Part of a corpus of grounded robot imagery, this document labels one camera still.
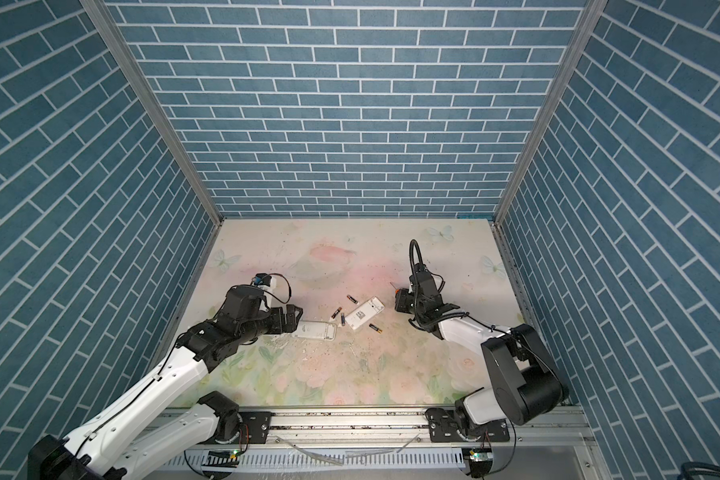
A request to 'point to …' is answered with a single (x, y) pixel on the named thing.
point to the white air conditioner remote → (365, 312)
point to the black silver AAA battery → (343, 319)
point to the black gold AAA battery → (375, 328)
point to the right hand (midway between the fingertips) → (396, 292)
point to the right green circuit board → (480, 461)
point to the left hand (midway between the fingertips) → (290, 311)
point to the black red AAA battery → (353, 300)
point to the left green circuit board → (221, 458)
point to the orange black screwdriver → (397, 290)
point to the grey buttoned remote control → (316, 330)
